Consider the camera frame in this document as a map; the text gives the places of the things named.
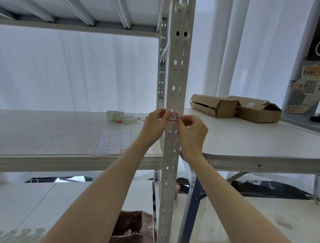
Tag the white folding table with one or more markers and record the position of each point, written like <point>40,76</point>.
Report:
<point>250,142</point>

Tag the long brown cardboard box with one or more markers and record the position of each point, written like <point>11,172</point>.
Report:
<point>212,105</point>

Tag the small red bordered label sticker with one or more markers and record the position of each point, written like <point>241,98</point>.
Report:
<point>174,117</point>

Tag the orange and white poster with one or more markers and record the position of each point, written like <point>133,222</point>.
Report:
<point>310,82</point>

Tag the person's right hand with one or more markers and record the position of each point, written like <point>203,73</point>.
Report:
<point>193,137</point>

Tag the red bordered label sheet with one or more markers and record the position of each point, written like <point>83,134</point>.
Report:
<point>112,144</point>

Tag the black sign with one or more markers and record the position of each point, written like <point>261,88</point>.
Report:
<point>314,48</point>

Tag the white low shelf board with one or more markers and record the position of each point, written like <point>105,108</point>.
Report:
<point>50,205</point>

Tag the white perforated shelf post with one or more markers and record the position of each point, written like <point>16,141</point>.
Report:
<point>162,75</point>
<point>175,62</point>

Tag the white ribbed metal shelf board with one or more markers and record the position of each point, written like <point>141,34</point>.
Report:
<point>75,15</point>

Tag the white sheer curtain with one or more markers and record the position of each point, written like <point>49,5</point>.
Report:
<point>75,72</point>

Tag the open brown cardboard box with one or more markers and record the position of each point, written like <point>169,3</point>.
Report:
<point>257,111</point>

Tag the person's left thumb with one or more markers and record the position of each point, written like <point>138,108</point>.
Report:
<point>164,119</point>

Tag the small orange white card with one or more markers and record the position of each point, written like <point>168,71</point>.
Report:
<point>297,108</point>

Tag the person's right forearm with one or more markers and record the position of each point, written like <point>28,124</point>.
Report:
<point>232,205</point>

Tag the white paper roll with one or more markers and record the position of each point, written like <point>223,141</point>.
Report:
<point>113,115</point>

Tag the person's left hand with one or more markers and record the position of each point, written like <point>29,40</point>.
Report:
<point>151,127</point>

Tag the person's right thumb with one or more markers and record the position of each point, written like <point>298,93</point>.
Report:
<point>179,123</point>

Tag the small black object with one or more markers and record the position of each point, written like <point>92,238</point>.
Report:
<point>315,119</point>

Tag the brown plastic bag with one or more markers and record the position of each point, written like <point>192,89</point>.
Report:
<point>132,225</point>

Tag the person's left forearm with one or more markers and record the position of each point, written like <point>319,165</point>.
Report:
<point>100,197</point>

